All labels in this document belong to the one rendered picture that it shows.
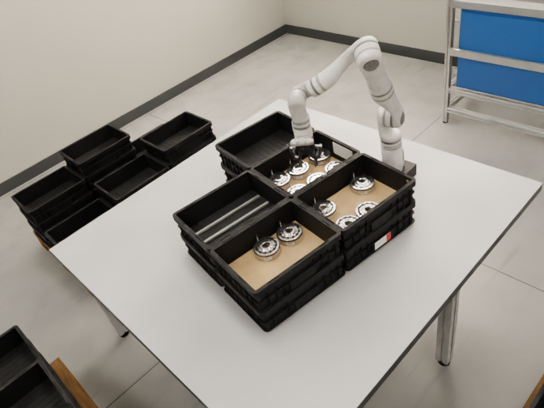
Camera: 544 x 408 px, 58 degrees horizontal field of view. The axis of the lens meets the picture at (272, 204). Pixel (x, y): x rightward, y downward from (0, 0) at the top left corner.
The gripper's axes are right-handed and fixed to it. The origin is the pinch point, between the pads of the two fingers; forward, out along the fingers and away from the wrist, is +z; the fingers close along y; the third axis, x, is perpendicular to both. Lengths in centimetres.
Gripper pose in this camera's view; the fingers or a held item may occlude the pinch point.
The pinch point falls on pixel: (308, 163)
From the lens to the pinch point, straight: 211.5
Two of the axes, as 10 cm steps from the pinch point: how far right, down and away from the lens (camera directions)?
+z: 1.8, 7.5, 6.4
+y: -9.7, 0.5, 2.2
